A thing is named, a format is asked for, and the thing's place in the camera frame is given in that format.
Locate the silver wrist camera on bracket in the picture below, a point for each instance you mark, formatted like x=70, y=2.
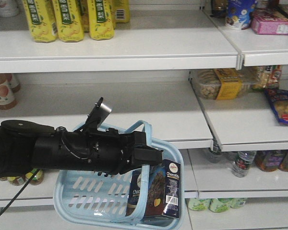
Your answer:
x=98, y=114

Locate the blue snack bag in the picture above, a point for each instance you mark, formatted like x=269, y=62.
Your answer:
x=278, y=101

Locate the clear cookie tray yellow label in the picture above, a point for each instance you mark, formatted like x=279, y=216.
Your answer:
x=223, y=84

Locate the peach drink bottle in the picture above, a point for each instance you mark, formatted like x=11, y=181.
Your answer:
x=7, y=98

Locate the light blue plastic basket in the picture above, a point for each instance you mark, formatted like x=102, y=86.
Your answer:
x=93, y=198

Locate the yellow pear drink bottle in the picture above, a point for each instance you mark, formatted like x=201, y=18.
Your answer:
x=41, y=20

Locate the blue Chocofello cookie box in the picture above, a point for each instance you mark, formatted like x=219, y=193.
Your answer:
x=163, y=191

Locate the pink snack box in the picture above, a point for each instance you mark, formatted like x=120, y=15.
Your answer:
x=269, y=23

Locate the white supermarket shelf unit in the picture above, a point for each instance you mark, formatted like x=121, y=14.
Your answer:
x=145, y=73

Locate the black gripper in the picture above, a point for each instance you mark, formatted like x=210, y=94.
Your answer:
x=79, y=152

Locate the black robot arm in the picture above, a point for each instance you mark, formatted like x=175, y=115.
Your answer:
x=26, y=145

